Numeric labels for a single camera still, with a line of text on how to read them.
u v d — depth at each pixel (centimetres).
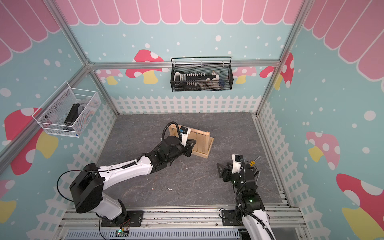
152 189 84
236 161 71
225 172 70
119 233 73
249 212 55
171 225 74
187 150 71
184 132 68
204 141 85
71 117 70
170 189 84
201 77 89
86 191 43
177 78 90
